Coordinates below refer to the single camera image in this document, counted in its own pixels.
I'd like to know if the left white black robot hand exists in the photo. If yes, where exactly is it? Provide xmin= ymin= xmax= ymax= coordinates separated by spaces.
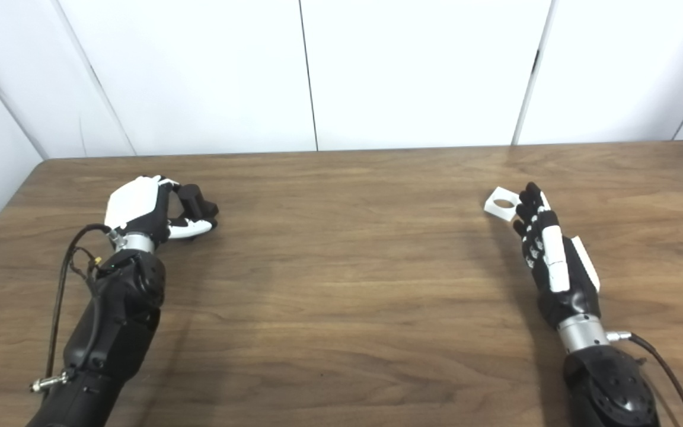
xmin=104 ymin=176 xmax=219 ymax=244

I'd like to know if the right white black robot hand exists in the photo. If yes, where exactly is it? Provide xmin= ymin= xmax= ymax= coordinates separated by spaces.
xmin=512 ymin=181 xmax=602 ymax=329

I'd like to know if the black peg with square base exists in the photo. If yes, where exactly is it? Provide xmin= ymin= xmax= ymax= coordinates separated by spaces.
xmin=177 ymin=184 xmax=219 ymax=229

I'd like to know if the white square piece with hole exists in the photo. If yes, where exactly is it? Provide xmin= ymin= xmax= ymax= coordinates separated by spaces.
xmin=484 ymin=187 xmax=521 ymax=222

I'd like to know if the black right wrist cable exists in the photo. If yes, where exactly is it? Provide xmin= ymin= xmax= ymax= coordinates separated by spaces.
xmin=607 ymin=331 xmax=683 ymax=427

